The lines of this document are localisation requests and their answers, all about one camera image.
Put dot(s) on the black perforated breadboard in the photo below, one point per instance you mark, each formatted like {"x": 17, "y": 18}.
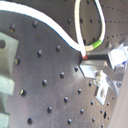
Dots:
{"x": 50, "y": 90}

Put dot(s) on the grey-green cable clip fixture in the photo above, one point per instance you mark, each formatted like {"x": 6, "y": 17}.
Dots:
{"x": 7, "y": 84}

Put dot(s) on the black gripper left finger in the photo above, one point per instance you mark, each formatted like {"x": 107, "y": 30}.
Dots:
{"x": 96, "y": 56}

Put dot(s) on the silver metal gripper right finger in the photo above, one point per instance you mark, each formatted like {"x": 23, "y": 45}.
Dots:
{"x": 103, "y": 77}

